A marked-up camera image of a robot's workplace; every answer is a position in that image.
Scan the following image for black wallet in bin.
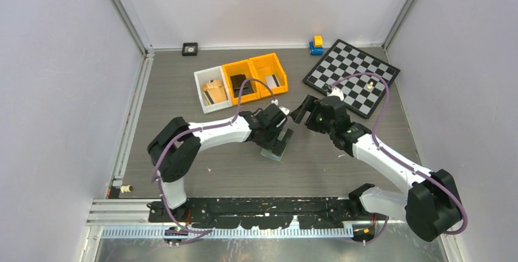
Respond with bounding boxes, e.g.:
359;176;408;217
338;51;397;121
230;74;254;98

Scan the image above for black white chessboard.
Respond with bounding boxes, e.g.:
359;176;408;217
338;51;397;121
302;39;400;119

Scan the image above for middle orange storage bin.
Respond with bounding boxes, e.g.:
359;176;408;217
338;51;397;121
222;59;260;106

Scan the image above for brown cards in white bin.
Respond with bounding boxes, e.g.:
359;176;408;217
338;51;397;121
202;79;227;105

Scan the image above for cream chess piece on rail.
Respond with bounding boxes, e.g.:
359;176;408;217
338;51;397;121
120;185;133;194

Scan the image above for small black square box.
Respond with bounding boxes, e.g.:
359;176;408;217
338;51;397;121
181;42;199;56

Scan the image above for white storage bin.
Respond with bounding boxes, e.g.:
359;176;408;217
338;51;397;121
193;65;233;114

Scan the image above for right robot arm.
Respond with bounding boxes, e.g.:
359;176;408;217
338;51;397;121
290;95;467;242

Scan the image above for right orange storage bin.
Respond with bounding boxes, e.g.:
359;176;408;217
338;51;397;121
249;53;289;95

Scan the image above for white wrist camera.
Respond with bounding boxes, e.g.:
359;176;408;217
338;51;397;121
271;99;290;116
324;84;345;101

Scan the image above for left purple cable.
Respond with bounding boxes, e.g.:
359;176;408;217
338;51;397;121
150;78;280;247

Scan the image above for white card with stripe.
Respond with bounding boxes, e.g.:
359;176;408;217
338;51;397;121
265;74;281;89

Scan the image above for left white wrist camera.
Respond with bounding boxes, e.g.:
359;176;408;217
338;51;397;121
271;99;290;116

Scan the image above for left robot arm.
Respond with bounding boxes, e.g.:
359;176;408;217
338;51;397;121
147;103;293;222

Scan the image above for orange storage bin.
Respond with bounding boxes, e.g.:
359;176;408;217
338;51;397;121
249;53;289;95
222;59;260;106

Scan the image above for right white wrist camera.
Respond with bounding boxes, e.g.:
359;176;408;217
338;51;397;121
324;84;345;101

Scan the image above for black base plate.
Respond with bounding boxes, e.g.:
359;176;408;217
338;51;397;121
147;197;385;230

